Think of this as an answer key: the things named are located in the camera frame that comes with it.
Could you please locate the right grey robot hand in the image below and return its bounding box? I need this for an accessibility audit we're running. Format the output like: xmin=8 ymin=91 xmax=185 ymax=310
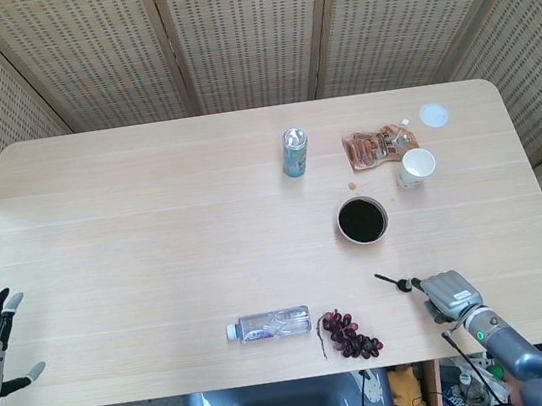
xmin=410 ymin=266 xmax=485 ymax=329

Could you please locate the black plastic spoon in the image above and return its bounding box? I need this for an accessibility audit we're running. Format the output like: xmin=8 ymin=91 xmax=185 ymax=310
xmin=373 ymin=267 xmax=424 ymax=298

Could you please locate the white bowl with dark liquid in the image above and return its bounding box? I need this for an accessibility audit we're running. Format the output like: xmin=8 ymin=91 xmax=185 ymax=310
xmin=334 ymin=191 xmax=393 ymax=250

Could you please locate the brown box with clutter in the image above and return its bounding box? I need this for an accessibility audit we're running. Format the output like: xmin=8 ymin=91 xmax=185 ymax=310
xmin=422 ymin=348 xmax=521 ymax=406

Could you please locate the yellow plush toy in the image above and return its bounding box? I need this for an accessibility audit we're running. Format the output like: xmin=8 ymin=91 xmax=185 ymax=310
xmin=387 ymin=361 xmax=431 ymax=406

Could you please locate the bunch of red grapes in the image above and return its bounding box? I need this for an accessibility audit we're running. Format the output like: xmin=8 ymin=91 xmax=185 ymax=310
xmin=313 ymin=302 xmax=387 ymax=364

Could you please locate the white printed paper cup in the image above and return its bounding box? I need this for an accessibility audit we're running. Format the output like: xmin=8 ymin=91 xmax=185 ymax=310
xmin=393 ymin=146 xmax=439 ymax=192

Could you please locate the orange spouted snack pouch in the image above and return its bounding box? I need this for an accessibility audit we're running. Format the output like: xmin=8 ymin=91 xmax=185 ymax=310
xmin=339 ymin=116 xmax=424 ymax=174

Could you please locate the clear plastic water bottle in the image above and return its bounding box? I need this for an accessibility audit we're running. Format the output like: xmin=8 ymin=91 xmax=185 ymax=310
xmin=223 ymin=304 xmax=315 ymax=346

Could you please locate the white round plastic lid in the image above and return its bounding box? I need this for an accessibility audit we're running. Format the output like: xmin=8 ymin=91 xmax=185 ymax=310
xmin=417 ymin=100 xmax=452 ymax=130

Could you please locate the light blue drink can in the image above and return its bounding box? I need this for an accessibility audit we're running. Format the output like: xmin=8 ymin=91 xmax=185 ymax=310
xmin=278 ymin=125 xmax=313 ymax=180

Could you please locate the woven rattan folding screen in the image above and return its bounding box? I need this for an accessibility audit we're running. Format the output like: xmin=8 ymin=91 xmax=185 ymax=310
xmin=0 ymin=0 xmax=542 ymax=378

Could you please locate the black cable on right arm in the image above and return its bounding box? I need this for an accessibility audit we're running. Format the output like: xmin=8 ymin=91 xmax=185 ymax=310
xmin=441 ymin=324 xmax=503 ymax=406

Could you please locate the white perforated bracket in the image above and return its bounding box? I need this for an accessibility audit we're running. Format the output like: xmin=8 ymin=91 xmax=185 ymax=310
xmin=358 ymin=368 xmax=385 ymax=406

